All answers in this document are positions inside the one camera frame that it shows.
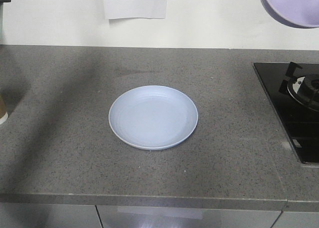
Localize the brown paper cup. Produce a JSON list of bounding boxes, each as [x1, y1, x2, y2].
[[0, 96, 8, 124]]

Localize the black gas stove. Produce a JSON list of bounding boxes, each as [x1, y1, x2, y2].
[[254, 62, 319, 165]]

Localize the white paper sheet on wall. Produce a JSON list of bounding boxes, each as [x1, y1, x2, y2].
[[103, 0, 167, 19]]

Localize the purple plastic bowl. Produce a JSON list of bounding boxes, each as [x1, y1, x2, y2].
[[260, 0, 319, 29]]

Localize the light blue plate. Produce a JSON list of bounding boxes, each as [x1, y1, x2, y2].
[[108, 85, 199, 150]]

